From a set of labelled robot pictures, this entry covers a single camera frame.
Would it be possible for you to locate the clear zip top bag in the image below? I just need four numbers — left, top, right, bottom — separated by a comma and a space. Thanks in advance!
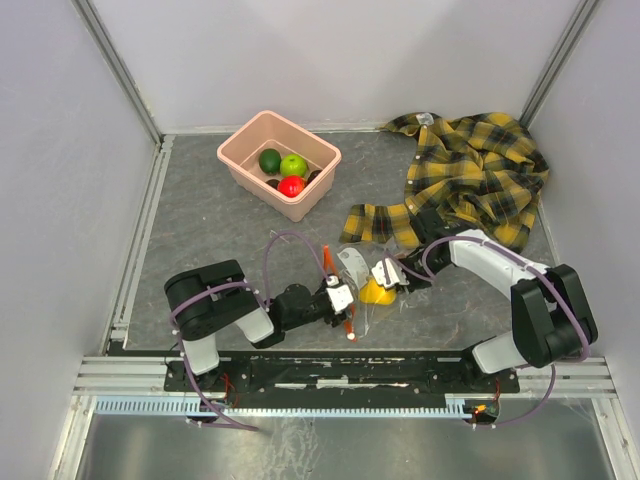
322, 244, 433, 343

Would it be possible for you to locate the red fake tomato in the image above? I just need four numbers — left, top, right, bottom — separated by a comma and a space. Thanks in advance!
277, 175, 306, 198

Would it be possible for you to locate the green fake apple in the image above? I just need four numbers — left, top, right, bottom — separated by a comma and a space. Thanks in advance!
279, 154, 308, 178

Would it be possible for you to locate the dark green fake avocado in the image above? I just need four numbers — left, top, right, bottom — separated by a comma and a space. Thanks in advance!
258, 148, 282, 175

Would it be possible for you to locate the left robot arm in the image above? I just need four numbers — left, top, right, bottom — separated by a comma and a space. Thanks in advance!
164, 260, 354, 390

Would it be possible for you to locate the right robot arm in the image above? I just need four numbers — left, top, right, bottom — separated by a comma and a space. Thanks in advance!
379, 210, 598, 391

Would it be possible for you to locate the yellow plaid shirt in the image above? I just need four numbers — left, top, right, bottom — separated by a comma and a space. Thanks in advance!
339, 112, 549, 253

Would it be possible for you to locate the pink plastic bin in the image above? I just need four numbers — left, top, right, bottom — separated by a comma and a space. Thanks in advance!
217, 111, 341, 222

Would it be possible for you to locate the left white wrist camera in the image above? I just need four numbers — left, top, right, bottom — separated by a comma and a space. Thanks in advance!
326, 275, 354, 314

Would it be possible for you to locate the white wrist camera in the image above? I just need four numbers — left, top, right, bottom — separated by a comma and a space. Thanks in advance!
326, 275, 354, 314
371, 257, 409, 290

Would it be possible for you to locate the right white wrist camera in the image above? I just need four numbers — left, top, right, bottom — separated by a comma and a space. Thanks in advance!
371, 257, 409, 290

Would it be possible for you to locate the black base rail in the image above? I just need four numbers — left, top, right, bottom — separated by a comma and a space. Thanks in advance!
164, 350, 520, 410

